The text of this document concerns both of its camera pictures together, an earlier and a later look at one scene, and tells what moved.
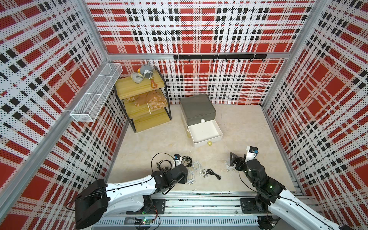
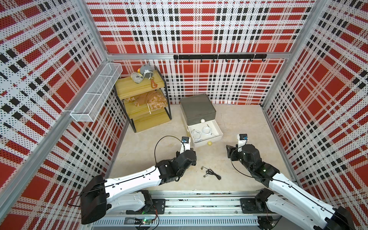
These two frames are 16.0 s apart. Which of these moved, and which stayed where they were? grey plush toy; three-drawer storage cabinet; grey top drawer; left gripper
Moved: left gripper
Stayed: three-drawer storage cabinet; grey top drawer; grey plush toy
